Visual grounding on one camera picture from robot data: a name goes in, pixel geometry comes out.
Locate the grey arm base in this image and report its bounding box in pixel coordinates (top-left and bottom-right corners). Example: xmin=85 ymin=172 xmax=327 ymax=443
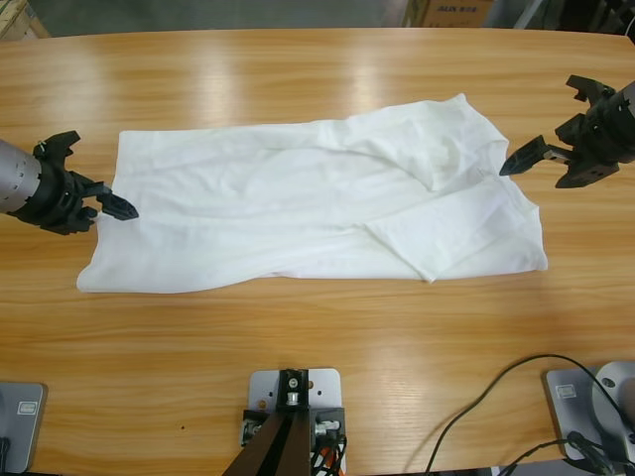
xmin=542 ymin=360 xmax=635 ymax=460
xmin=0 ymin=380 xmax=50 ymax=474

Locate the black cable with plug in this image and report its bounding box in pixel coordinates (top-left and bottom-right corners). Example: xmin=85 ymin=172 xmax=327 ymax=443
xmin=498 ymin=429 xmax=635 ymax=476

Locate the black side bracket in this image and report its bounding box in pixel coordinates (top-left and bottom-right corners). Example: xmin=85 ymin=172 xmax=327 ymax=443
xmin=240 ymin=408 xmax=273 ymax=446
xmin=311 ymin=405 xmax=347 ymax=440

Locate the orange and black cable bundle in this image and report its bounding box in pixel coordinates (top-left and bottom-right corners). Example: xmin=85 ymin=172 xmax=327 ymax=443
xmin=310 ymin=434 xmax=349 ymax=476

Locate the wooden crate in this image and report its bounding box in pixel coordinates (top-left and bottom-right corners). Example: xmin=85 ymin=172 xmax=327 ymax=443
xmin=0 ymin=0 xmax=52 ymax=41

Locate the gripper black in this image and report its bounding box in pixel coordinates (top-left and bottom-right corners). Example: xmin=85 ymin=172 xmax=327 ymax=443
xmin=7 ymin=159 xmax=140 ymax=236
xmin=499 ymin=96 xmax=629 ymax=189

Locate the white t-shirt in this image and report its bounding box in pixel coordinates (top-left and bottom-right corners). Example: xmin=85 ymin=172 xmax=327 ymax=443
xmin=76 ymin=92 xmax=550 ymax=296

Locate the grey metal frame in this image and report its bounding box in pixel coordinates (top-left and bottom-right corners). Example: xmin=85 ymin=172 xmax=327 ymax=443
xmin=513 ymin=0 xmax=550 ymax=30

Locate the long black cable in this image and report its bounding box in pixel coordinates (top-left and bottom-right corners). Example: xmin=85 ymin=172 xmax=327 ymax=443
xmin=404 ymin=353 xmax=629 ymax=475

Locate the cardboard box with AUX print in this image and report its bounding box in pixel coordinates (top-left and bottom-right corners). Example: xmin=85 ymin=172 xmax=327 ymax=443
xmin=420 ymin=0 xmax=497 ymax=29

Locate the black post clamp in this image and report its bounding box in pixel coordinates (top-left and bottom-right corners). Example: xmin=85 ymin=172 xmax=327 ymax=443
xmin=275 ymin=367 xmax=313 ymax=417

